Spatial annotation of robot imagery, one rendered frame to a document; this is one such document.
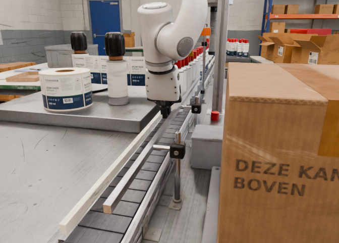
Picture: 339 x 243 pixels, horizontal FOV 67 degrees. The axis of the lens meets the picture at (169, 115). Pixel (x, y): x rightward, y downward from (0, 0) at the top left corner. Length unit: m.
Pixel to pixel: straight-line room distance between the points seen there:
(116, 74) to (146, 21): 0.48
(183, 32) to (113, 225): 0.41
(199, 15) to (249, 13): 8.21
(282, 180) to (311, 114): 0.08
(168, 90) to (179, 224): 0.36
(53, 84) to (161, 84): 0.50
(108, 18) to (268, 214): 8.86
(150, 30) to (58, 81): 0.54
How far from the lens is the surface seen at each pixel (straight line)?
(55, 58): 3.05
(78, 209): 0.45
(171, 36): 0.59
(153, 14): 0.63
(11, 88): 2.25
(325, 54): 2.61
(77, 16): 9.49
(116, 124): 0.95
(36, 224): 0.59
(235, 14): 8.74
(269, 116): 0.28
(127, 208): 0.49
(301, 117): 0.29
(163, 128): 0.61
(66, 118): 1.05
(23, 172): 0.79
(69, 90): 1.07
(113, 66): 1.08
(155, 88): 0.73
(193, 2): 0.61
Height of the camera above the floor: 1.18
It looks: 18 degrees down
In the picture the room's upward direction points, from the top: straight up
